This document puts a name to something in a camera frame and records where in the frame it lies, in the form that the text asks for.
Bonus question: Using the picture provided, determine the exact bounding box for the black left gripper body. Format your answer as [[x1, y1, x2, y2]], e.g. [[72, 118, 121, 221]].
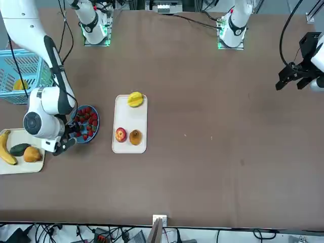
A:
[[300, 32, 322, 67]]

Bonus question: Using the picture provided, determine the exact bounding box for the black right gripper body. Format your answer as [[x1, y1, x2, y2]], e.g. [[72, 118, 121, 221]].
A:
[[52, 123, 76, 156]]

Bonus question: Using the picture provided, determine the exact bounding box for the blue round plate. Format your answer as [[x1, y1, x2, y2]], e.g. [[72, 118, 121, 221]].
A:
[[69, 105, 100, 144]]

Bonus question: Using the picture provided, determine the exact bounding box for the aluminium corner profile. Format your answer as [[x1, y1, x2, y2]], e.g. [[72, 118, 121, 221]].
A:
[[305, 0, 324, 24]]

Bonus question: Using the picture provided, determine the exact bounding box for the large orange pear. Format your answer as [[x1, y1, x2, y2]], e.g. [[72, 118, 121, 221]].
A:
[[23, 146, 43, 163]]

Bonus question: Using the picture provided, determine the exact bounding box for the red apple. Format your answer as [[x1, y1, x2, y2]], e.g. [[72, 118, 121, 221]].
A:
[[115, 127, 127, 143]]

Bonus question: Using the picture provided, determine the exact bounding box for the dark green avocado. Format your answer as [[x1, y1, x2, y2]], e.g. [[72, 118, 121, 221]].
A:
[[9, 143, 31, 156]]

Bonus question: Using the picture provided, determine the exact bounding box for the cream tray with banana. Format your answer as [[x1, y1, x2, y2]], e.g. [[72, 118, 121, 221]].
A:
[[0, 128, 46, 175]]

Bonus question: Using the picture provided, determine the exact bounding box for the cream tray with apple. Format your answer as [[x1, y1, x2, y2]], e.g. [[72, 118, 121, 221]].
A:
[[112, 94, 148, 154]]

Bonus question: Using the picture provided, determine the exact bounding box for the small brownish pear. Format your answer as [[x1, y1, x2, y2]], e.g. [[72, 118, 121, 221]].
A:
[[129, 129, 143, 146]]

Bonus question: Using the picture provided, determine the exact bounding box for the yellow banana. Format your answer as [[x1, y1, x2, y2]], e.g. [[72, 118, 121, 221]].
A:
[[0, 130, 18, 166]]

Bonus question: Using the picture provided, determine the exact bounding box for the orange yellow fruit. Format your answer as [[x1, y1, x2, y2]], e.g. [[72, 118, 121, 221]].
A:
[[13, 79, 28, 91]]

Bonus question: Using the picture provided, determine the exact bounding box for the light blue plastic basket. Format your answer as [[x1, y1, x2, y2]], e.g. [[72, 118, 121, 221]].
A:
[[0, 49, 55, 105]]

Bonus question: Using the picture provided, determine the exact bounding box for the yellow starfruit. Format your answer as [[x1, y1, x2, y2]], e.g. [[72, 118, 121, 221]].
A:
[[127, 92, 145, 108]]

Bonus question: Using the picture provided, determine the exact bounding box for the black orange power device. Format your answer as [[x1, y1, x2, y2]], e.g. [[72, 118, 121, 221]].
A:
[[93, 227, 112, 242]]

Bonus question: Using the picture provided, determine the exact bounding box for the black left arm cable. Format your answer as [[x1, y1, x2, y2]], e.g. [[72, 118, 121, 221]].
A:
[[279, 0, 304, 67]]

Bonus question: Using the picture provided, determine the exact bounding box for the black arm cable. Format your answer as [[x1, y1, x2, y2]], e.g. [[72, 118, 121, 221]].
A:
[[279, 0, 304, 67], [5, 32, 29, 99]]

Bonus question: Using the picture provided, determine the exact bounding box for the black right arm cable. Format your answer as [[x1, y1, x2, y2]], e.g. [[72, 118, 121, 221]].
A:
[[5, 32, 29, 99]]

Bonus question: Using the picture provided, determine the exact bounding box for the black base cable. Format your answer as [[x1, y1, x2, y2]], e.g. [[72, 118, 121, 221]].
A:
[[161, 12, 221, 30]]

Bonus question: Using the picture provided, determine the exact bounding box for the aluminium frame post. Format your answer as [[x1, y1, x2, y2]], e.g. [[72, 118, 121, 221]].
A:
[[146, 214, 168, 243]]

